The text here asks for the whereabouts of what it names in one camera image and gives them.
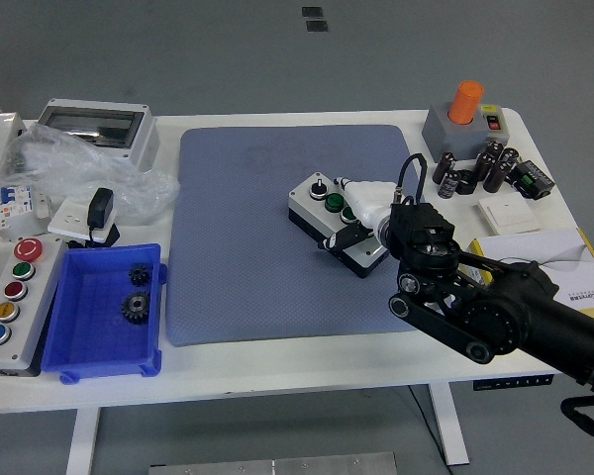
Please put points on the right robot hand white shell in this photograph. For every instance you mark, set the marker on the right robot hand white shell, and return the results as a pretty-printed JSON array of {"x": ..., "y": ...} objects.
[{"x": 368, "y": 198}]

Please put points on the four-button grey control box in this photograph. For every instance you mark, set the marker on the four-button grey control box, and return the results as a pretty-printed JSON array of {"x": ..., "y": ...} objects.
[{"x": 304, "y": 198}]

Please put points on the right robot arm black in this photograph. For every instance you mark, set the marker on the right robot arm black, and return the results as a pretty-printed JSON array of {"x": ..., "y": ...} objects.
[{"x": 500, "y": 307}]

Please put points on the five-button grey control box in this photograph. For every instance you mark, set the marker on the five-button grey control box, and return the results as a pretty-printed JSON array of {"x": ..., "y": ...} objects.
[{"x": 25, "y": 316}]

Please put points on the grey-blue mat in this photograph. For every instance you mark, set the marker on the grey-blue mat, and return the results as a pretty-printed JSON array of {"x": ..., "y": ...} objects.
[{"x": 237, "y": 222}]

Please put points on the orange cylinder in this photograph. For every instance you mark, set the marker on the orange cylinder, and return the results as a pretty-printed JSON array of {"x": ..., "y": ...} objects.
[{"x": 466, "y": 101}]

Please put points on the black module green terminals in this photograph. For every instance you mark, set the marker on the black module green terminals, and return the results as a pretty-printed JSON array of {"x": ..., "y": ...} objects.
[{"x": 532, "y": 180}]

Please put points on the dark floor outlet cover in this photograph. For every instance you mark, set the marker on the dark floor outlet cover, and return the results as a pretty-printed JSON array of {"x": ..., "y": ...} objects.
[
  {"x": 312, "y": 12},
  {"x": 317, "y": 26}
]

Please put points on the yellow white cardboard box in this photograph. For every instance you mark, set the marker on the yellow white cardboard box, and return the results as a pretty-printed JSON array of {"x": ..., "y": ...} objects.
[{"x": 564, "y": 257}]

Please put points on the black table control panel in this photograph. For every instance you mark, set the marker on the black table control panel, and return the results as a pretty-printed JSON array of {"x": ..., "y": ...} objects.
[{"x": 512, "y": 382}]

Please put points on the small black gear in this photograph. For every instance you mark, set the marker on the small black gear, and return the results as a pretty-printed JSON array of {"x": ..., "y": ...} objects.
[{"x": 139, "y": 275}]

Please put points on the white table leg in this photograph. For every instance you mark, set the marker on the white table leg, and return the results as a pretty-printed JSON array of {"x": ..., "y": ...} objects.
[
  {"x": 450, "y": 425},
  {"x": 81, "y": 440}
]

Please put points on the large black gear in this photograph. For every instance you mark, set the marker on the large black gear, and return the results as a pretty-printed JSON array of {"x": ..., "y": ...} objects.
[{"x": 135, "y": 308}]

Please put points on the black power adapter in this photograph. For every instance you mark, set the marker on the black power adapter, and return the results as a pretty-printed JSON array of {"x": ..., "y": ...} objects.
[{"x": 100, "y": 208}]

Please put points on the grey distribution box clear lid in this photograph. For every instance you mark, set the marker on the grey distribution box clear lid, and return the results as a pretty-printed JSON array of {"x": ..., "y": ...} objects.
[{"x": 94, "y": 126}]

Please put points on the grey metal plate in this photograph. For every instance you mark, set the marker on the grey metal plate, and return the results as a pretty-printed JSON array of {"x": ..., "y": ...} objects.
[{"x": 272, "y": 466}]

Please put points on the clear plastic bag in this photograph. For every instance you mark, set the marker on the clear plastic bag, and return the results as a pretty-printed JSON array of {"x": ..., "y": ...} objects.
[{"x": 69, "y": 163}]

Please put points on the blue plastic bin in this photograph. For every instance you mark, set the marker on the blue plastic bin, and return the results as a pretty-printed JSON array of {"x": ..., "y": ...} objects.
[{"x": 94, "y": 336}]

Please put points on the white circuit breaker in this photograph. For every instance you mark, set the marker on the white circuit breaker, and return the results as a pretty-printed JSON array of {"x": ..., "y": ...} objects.
[{"x": 15, "y": 203}]

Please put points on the grey switch box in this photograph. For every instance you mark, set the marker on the grey switch box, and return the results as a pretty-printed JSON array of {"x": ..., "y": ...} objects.
[{"x": 458, "y": 138}]

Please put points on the white wall switch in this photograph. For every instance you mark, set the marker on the white wall switch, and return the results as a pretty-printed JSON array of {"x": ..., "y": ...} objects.
[{"x": 510, "y": 213}]

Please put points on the white wall socket plate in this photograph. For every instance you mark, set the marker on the white wall socket plate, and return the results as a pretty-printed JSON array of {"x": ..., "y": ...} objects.
[{"x": 67, "y": 220}]

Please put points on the white enclosure box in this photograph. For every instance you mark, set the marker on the white enclosure box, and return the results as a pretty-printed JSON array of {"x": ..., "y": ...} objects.
[{"x": 0, "y": 143}]

